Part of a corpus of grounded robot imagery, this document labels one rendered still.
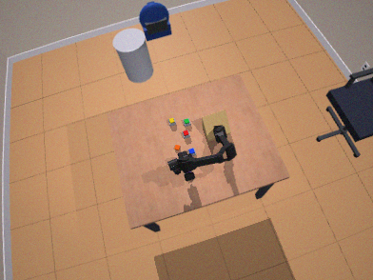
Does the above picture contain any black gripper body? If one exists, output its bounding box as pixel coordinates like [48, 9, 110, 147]
[178, 151, 195, 181]

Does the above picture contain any red button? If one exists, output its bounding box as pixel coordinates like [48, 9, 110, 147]
[182, 130, 190, 139]

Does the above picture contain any green button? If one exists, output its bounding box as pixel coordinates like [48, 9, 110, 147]
[183, 118, 191, 127]

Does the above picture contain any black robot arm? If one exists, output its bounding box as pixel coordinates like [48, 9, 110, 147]
[167, 125, 237, 175]

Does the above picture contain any blue button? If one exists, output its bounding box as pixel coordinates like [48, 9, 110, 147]
[187, 148, 196, 156]

